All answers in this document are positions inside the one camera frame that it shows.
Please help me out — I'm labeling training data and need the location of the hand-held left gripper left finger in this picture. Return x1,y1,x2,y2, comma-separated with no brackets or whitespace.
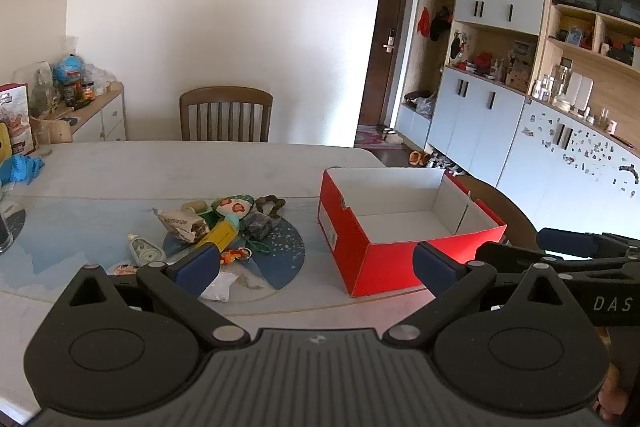
67,243,251,350

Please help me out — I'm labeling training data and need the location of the white plastic bag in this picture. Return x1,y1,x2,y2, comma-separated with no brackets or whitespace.
200,271,239,303

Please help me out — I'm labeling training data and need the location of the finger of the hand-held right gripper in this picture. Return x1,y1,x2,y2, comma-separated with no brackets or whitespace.
475,243,640,282
536,228,640,260

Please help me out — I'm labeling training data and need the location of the brown paper packet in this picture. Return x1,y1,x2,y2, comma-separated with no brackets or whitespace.
152,207,211,244

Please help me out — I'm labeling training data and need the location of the yellow tube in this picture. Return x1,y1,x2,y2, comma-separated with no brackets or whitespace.
194,214,242,253

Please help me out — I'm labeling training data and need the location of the green patterned pouch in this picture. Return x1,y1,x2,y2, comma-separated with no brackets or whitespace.
210,193,256,221

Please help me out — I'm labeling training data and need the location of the grey correction tape dispenser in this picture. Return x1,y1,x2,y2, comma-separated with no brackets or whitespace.
127,233,168,266

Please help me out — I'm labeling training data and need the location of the white wooden sideboard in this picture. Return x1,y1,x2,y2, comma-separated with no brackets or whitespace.
30,82,127,142

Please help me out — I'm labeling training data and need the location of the person's right hand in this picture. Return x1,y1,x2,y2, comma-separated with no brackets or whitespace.
598,366,633,425

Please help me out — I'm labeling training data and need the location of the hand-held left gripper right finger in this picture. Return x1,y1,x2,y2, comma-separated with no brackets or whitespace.
384,242,576,350

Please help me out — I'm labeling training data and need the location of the grey plastic bag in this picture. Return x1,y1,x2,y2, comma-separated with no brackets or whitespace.
415,92,439,116

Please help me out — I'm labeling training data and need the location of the brown hair scrunchie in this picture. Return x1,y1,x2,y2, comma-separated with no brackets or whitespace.
255,194,287,218

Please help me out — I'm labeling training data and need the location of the dark grey object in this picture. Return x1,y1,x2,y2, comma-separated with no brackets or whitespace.
242,209,281,241

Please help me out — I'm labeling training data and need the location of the red cardboard box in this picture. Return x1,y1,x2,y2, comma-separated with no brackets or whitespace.
317,166,508,299

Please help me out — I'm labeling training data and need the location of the blue round ball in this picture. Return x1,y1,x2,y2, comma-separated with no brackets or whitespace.
53,56,87,82

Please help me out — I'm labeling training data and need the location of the blue cloth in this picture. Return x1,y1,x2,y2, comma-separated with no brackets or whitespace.
0,154,46,186

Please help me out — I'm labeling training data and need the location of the wooden slat-back chair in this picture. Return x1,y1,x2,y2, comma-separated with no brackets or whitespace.
179,87,274,142

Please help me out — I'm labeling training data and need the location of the wooden curved-back chair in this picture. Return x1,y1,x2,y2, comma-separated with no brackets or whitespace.
452,174,544,253

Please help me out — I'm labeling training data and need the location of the pink patterned rug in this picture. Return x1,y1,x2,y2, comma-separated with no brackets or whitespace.
355,126,404,150

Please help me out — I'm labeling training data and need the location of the dark brown door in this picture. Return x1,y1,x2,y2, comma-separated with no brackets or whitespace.
357,0,414,128

